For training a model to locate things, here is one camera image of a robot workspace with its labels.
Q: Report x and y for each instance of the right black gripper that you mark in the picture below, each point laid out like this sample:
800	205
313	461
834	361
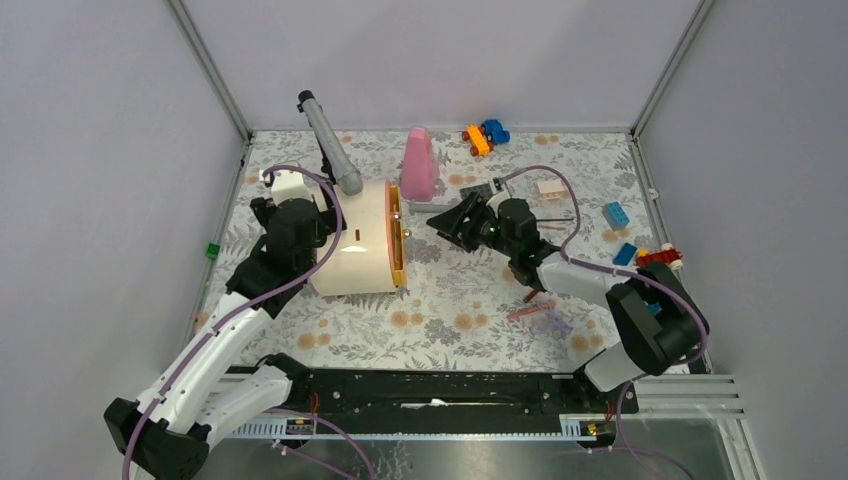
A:
451	224

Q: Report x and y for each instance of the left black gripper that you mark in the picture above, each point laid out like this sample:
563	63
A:
264	207

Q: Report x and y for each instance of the cream round drawer organizer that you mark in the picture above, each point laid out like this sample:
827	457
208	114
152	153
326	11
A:
370	253

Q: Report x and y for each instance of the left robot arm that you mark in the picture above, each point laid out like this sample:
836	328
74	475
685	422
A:
171	427

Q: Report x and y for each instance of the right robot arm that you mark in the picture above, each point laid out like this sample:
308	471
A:
657	322

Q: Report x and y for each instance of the grey lego baseplate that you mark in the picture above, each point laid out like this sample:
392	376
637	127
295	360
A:
483	191

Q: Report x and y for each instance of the pink cone bottle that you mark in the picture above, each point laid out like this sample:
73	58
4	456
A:
419	170

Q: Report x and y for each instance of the grey microphone on stand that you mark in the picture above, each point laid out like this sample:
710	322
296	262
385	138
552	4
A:
336	163

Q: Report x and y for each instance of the green small block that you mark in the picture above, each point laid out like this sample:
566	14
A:
212	251

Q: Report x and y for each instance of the orange and blue toy car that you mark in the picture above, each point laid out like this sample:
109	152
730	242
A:
484	137

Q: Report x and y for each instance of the beige lego brick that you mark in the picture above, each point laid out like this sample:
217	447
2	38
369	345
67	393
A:
549	190

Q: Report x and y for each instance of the light blue lego brick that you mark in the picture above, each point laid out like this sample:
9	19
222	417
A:
615	215

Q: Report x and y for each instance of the red yellow toy car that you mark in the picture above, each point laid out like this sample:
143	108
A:
667	254

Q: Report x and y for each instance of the pink handle brush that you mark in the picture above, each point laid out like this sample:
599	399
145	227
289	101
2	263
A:
541	306

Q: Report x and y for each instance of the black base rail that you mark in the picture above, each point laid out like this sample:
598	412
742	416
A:
445	402

